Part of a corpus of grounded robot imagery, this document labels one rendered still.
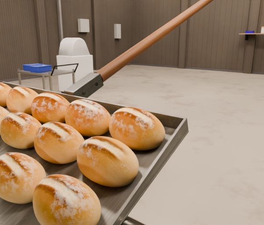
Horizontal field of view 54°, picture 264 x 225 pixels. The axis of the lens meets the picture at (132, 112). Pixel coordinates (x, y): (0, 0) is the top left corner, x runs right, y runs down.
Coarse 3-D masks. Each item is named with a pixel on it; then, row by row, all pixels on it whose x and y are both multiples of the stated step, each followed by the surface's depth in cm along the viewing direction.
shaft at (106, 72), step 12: (204, 0) 99; (192, 12) 91; (168, 24) 82; (180, 24) 86; (156, 36) 76; (132, 48) 70; (144, 48) 72; (120, 60) 65; (132, 60) 70; (108, 72) 62
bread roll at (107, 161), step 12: (84, 144) 35; (96, 144) 34; (108, 144) 34; (120, 144) 34; (84, 156) 34; (96, 156) 33; (108, 156) 32; (120, 156) 33; (132, 156) 34; (84, 168) 34; (96, 168) 33; (108, 168) 32; (120, 168) 32; (132, 168) 33; (96, 180) 34; (108, 180) 33; (120, 180) 33; (132, 180) 34
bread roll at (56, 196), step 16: (48, 176) 32; (64, 176) 31; (48, 192) 29; (64, 192) 28; (80, 192) 29; (48, 208) 28; (64, 208) 28; (80, 208) 28; (96, 208) 29; (48, 224) 28; (64, 224) 28; (80, 224) 28; (96, 224) 29
